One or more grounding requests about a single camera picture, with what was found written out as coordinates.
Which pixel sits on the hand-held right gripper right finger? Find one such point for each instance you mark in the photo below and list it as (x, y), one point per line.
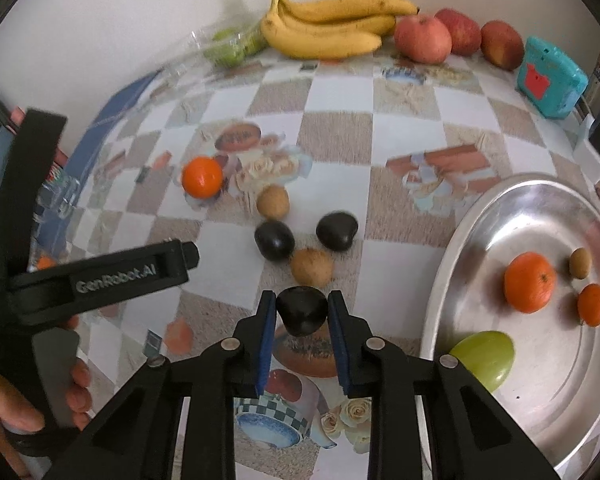
(341, 340)

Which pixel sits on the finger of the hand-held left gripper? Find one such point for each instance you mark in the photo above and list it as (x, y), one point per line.
(30, 170)

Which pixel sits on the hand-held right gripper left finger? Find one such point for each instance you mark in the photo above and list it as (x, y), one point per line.
(266, 340)

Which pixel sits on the dark purple plum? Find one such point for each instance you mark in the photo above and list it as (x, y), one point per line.
(302, 312)
(274, 241)
(336, 231)

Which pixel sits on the brown longan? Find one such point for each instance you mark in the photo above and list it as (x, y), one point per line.
(311, 266)
(273, 202)
(579, 263)

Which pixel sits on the orange tangerine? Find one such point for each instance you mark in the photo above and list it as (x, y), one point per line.
(594, 305)
(529, 282)
(202, 177)
(46, 262)

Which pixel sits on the green mango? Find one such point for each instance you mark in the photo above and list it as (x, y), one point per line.
(487, 360)

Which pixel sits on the round metal plate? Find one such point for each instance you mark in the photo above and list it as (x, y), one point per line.
(545, 375)

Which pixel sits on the person's left hand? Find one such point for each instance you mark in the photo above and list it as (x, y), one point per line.
(5, 400)

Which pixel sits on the clear glass cup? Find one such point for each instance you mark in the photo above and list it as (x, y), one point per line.
(57, 195)

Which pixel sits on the checkered printed tablecloth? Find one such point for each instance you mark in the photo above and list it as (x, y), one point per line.
(380, 135)

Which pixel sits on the clear bag of green fruit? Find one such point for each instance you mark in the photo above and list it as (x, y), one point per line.
(230, 47)

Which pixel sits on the yellow banana bunch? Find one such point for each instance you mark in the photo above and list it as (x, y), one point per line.
(320, 42)

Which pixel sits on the red apple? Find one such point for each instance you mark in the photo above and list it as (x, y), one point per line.
(465, 32)
(502, 45)
(422, 39)

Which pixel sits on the teal plastic box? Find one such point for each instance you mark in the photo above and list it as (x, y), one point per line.
(552, 80)

